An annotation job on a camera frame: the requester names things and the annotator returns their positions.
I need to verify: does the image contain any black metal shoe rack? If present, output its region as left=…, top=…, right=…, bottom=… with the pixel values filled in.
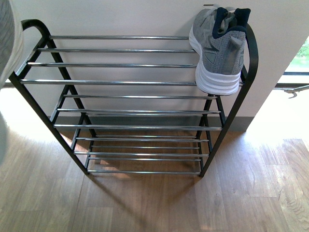
left=9, top=19, right=259, bottom=178

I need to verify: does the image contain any grey sneaker with lace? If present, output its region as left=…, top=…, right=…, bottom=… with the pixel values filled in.
left=0, top=0, right=24, bottom=87

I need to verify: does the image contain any metal chair base leg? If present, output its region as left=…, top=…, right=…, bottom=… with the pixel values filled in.
left=274, top=85, right=309, bottom=99

